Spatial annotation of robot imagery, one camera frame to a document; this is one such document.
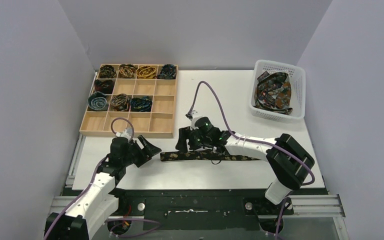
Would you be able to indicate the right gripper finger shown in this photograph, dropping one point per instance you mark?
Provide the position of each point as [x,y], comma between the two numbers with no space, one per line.
[183,136]
[199,142]

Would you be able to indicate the dark blue rolled tie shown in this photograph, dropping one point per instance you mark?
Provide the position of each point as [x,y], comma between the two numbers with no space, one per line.
[167,72]

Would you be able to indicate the pile of patterned ties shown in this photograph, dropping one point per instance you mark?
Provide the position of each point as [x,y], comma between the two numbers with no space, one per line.
[273,93]

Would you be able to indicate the black gold floral tie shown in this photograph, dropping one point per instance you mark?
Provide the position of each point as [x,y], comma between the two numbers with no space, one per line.
[206,155]

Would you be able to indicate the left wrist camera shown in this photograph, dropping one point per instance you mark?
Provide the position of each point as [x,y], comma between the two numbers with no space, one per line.
[128,133]

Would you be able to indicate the maroon rolled tie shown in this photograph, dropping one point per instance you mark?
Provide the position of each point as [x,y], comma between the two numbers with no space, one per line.
[104,86]

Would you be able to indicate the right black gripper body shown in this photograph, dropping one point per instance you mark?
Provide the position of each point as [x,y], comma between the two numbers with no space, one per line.
[193,133]

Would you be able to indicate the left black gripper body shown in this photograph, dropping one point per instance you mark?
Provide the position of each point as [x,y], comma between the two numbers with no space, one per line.
[141,148]

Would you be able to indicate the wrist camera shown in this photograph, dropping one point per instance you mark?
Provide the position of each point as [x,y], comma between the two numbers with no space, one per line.
[193,116]
[128,133]

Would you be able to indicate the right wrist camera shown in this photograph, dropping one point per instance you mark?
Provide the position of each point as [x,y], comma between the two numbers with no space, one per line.
[193,116]

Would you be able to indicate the wooden compartment tray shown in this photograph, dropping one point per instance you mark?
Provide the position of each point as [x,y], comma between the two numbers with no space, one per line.
[143,95]

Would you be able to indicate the white plastic basket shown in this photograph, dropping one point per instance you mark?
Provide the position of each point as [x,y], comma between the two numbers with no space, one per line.
[297,77]

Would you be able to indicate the dark rolled tie top-left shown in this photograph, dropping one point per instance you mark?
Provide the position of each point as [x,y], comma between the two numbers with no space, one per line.
[107,71]

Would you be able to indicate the teal dark rolled tie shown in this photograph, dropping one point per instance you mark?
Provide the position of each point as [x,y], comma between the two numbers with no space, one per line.
[141,104]

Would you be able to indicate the light blue rolled tie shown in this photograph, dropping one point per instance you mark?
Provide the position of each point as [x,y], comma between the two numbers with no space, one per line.
[98,102]

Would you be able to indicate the brown patterned rolled tie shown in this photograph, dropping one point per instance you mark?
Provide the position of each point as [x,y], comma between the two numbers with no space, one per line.
[120,102]

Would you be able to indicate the yellow rolled tie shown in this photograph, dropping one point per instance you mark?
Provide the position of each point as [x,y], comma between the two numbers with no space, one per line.
[146,72]

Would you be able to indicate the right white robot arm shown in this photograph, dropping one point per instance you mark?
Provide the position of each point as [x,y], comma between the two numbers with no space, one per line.
[290,162]

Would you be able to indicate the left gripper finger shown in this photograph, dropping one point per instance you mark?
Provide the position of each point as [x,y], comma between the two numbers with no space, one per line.
[140,159]
[148,149]

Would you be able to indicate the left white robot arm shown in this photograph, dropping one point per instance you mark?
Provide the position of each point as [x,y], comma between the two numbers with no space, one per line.
[84,215]

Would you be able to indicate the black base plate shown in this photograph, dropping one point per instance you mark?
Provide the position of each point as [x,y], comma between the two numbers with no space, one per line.
[189,210]

